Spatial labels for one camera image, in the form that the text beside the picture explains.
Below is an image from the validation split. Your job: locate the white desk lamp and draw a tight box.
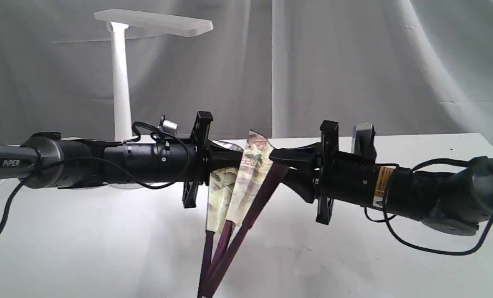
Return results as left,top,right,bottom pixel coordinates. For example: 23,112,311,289
94,8,214,181

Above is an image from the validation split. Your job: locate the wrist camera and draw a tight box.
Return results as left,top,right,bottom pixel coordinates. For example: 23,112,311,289
351,123,377,162
158,115,178,136

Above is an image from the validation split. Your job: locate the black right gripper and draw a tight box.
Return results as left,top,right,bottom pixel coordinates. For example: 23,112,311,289
269,120,393,225

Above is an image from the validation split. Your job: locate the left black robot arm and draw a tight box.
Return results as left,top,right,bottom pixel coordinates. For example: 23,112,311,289
0,111,243,208

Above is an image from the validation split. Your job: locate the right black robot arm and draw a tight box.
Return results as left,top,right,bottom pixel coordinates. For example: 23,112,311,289
270,120,493,236

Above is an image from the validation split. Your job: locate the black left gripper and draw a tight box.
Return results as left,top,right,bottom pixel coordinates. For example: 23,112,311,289
147,111,243,208

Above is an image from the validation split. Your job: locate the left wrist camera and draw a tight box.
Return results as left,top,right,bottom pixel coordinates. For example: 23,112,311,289
158,115,178,136

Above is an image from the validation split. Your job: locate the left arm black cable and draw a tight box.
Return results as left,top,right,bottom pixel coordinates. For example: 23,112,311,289
0,121,194,251

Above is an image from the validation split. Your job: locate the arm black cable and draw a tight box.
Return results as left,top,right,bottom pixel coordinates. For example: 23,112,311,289
0,121,194,251
364,157,493,256

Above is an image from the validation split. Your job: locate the painted paper folding fan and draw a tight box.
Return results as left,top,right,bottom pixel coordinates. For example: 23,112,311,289
197,130,288,298

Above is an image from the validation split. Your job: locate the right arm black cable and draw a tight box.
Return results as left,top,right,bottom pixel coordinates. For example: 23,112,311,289
364,157,493,256

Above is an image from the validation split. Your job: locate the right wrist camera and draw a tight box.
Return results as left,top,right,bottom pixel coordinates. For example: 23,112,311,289
351,123,377,162

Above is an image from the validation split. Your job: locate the grey backdrop curtain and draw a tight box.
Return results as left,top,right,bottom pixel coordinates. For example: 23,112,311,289
0,0,493,144

